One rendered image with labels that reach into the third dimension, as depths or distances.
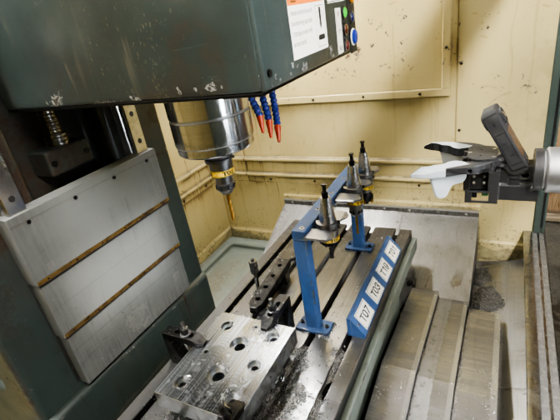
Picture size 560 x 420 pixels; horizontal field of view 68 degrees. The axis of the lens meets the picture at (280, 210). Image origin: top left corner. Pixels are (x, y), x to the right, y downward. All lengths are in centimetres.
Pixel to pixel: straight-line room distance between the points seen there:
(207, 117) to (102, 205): 53
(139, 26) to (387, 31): 114
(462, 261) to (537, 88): 66
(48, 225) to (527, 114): 154
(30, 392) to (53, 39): 84
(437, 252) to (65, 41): 144
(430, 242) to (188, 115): 126
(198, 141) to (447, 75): 111
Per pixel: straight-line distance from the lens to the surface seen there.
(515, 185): 81
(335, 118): 184
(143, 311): 140
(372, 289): 129
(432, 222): 186
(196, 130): 78
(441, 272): 172
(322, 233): 104
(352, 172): 123
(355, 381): 114
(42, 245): 113
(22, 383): 126
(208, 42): 66
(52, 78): 93
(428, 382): 129
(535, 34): 167
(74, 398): 136
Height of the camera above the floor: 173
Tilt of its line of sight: 25 degrees down
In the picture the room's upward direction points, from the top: 10 degrees counter-clockwise
